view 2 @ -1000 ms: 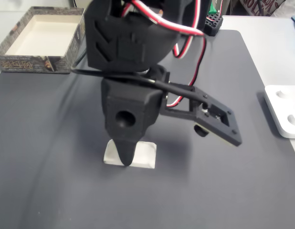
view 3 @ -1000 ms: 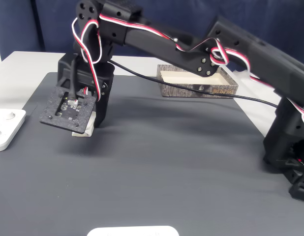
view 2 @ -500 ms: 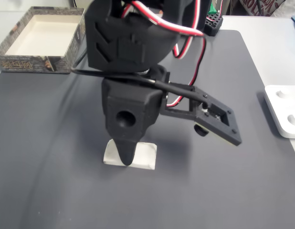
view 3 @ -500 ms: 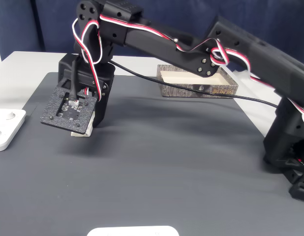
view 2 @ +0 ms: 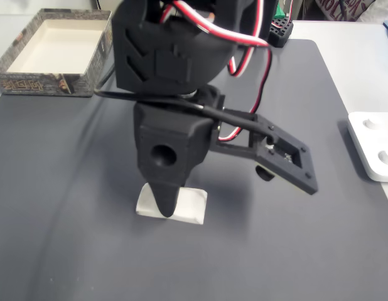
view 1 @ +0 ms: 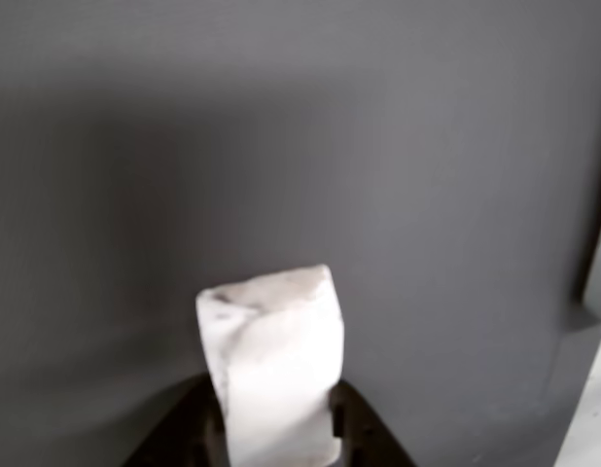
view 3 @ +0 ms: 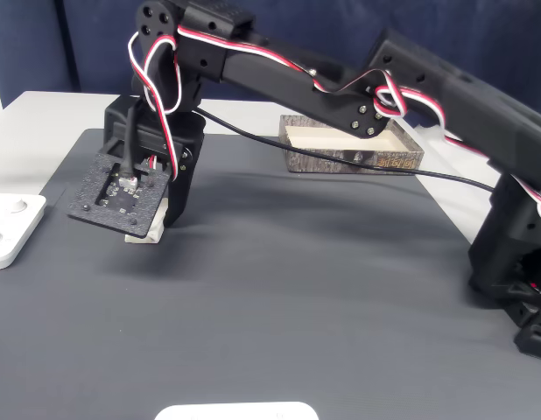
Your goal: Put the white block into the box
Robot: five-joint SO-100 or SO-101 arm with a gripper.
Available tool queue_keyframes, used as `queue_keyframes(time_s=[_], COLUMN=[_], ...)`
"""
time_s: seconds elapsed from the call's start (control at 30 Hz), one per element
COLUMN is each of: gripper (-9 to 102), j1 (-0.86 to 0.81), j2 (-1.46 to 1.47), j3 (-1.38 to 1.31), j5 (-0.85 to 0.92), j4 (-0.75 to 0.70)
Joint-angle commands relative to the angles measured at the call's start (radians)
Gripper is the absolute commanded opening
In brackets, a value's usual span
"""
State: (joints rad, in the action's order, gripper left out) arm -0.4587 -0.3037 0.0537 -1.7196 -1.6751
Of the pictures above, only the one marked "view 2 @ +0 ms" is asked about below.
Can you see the white dimpled plastic tray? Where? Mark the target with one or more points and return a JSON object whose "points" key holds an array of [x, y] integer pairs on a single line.
{"points": [[373, 147]]}

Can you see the stone-pattern cardboard box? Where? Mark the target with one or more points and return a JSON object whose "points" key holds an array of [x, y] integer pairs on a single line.
{"points": [[24, 86]]}

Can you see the person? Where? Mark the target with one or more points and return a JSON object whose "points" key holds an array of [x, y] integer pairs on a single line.
{"points": [[354, 9]]}

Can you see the dark grey table mat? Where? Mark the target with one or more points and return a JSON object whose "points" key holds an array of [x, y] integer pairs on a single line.
{"points": [[244, 251]]}

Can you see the white block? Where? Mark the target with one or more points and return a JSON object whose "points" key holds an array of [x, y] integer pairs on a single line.
{"points": [[191, 203]]}

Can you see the green plastic part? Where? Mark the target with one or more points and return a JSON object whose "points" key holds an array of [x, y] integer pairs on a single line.
{"points": [[280, 11]]}

